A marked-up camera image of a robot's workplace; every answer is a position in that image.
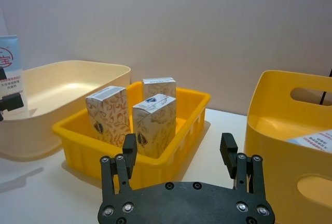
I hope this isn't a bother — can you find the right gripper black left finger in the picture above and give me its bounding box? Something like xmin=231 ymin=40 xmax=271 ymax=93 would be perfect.
xmin=100 ymin=133 xmax=138 ymax=202

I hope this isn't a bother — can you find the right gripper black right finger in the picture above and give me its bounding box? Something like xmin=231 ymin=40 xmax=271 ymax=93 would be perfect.
xmin=220 ymin=132 xmax=268 ymax=202

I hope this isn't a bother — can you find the white blue red-print carton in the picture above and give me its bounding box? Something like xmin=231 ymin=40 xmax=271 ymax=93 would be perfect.
xmin=0 ymin=35 xmax=30 ymax=120
xmin=286 ymin=129 xmax=332 ymax=155

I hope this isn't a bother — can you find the shallow yellow plastic crate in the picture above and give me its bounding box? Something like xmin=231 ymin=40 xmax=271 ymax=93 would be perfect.
xmin=51 ymin=80 xmax=212 ymax=190

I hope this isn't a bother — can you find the cream plastic bin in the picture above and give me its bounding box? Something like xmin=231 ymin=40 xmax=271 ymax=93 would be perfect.
xmin=0 ymin=60 xmax=132 ymax=161

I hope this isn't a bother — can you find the grey leaf pattern carton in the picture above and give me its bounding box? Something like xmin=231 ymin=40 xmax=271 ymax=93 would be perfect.
xmin=141 ymin=76 xmax=177 ymax=103
xmin=132 ymin=93 xmax=177 ymax=160

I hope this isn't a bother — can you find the orange leaf pattern carton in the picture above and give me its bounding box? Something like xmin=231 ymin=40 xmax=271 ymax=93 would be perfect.
xmin=85 ymin=85 xmax=131 ymax=149

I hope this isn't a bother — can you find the tall yellow bin with handles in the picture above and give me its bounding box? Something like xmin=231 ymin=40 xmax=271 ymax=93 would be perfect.
xmin=243 ymin=69 xmax=332 ymax=224

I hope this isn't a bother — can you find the thin dark cable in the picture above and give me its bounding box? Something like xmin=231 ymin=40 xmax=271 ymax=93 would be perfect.
xmin=319 ymin=67 xmax=332 ymax=106

